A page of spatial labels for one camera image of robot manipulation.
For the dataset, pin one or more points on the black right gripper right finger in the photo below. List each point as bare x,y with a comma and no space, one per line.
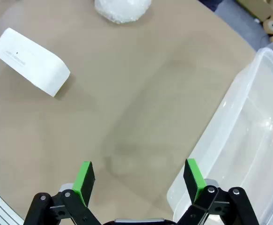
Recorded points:
193,182

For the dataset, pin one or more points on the brown cardboard carton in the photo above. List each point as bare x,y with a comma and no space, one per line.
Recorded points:
255,7

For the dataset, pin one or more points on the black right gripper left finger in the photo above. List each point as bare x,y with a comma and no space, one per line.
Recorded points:
82,185

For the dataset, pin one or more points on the rounded bubble-wrapped clock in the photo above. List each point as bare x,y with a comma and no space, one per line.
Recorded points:
122,9

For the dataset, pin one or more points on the clear plastic bin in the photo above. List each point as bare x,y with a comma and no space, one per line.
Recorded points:
244,140

